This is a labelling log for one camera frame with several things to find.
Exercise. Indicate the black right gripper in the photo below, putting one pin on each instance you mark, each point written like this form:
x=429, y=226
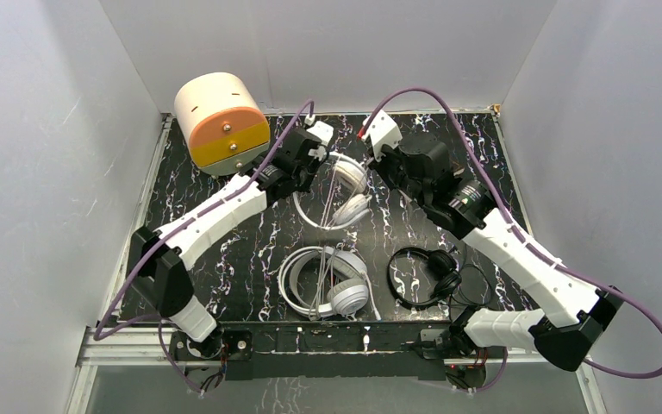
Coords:
x=379, y=166

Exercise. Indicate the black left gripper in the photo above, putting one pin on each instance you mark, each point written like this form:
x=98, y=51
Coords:
x=306, y=158

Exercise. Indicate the small white on-ear headphones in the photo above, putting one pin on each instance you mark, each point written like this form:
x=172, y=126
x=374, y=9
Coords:
x=348, y=200

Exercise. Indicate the large white over-ear headphones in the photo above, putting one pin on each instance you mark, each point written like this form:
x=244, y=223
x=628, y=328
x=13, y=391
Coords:
x=343, y=286

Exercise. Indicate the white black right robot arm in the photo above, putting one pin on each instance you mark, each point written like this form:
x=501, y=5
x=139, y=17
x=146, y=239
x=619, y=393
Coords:
x=571, y=314

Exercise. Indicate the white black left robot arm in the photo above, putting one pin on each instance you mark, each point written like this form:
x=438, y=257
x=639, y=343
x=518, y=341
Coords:
x=160, y=259

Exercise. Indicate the pastel mini drawer cabinet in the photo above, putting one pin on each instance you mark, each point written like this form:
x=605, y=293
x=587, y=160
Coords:
x=222, y=125

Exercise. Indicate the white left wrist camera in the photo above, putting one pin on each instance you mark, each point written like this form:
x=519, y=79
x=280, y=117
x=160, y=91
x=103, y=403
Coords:
x=319, y=129

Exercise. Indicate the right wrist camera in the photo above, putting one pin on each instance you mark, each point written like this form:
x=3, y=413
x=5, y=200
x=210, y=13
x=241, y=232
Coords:
x=378, y=132

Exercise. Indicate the black wired headphones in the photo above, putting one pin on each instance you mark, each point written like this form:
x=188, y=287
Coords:
x=446, y=273

